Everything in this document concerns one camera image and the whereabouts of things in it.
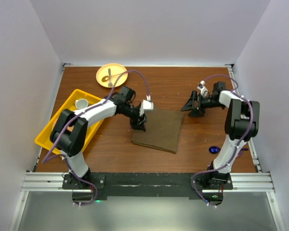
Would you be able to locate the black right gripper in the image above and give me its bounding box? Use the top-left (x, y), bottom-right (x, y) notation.
top-left (181, 90), bottom-right (224, 117)

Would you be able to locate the brown cloth napkin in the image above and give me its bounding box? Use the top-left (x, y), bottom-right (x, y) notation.
top-left (131, 108), bottom-right (184, 154)

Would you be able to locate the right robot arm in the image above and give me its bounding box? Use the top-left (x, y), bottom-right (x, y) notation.
top-left (181, 81), bottom-right (260, 189)

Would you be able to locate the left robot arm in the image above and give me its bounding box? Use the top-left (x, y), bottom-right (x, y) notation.
top-left (50, 86), bottom-right (154, 189)

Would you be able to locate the iridescent blue spoon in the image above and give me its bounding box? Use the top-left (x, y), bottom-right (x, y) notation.
top-left (209, 146), bottom-right (221, 154)

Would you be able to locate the silver fork on plate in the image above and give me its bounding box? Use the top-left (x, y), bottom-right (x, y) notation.
top-left (108, 68), bottom-right (113, 88)

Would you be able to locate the gold spoon on plate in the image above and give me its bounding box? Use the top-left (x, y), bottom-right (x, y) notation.
top-left (101, 71), bottom-right (128, 82)

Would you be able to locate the beige round plate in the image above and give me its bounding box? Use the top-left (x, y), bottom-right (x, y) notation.
top-left (96, 63), bottom-right (128, 88)

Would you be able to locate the grey mug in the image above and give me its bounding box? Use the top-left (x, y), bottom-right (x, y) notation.
top-left (75, 98), bottom-right (89, 110)

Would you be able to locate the iridescent purple fork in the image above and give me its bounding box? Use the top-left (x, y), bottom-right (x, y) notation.
top-left (237, 148), bottom-right (249, 157)

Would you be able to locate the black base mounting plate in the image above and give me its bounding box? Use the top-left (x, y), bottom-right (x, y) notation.
top-left (62, 172), bottom-right (233, 202)

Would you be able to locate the yellow plastic tray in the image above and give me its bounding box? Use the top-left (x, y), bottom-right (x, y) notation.
top-left (34, 89), bottom-right (104, 157)

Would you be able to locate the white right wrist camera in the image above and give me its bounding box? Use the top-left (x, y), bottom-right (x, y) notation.
top-left (197, 81), bottom-right (209, 97)

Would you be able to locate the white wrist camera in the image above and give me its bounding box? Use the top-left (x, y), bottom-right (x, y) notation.
top-left (139, 100), bottom-right (154, 116)
top-left (197, 81), bottom-right (209, 97)

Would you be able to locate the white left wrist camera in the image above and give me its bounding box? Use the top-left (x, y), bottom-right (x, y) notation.
top-left (139, 100), bottom-right (154, 116)

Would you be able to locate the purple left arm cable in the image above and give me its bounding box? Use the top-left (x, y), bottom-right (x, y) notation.
top-left (42, 69), bottom-right (152, 206)

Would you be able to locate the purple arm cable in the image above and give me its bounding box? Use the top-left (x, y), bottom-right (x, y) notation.
top-left (190, 74), bottom-right (253, 207)
top-left (42, 69), bottom-right (152, 206)

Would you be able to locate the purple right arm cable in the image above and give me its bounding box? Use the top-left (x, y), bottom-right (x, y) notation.
top-left (190, 74), bottom-right (253, 207)

